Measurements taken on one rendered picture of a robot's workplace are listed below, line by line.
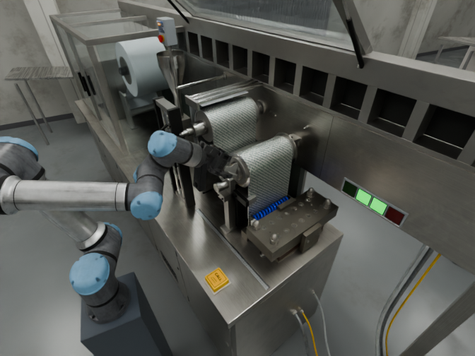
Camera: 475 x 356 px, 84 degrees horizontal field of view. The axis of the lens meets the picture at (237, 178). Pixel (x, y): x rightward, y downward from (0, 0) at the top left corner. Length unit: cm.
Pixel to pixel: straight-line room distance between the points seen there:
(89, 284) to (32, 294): 165
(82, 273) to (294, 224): 79
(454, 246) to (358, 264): 142
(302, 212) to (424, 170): 49
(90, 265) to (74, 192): 34
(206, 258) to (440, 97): 97
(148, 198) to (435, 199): 83
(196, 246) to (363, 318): 136
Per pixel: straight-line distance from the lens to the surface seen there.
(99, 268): 101
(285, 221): 115
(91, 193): 75
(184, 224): 134
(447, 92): 89
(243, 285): 112
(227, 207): 116
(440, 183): 97
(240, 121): 119
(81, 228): 104
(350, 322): 216
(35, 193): 79
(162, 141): 75
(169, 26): 131
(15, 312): 261
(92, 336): 117
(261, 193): 112
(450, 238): 105
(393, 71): 93
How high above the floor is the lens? 188
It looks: 39 degrees down
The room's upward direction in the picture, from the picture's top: 1 degrees counter-clockwise
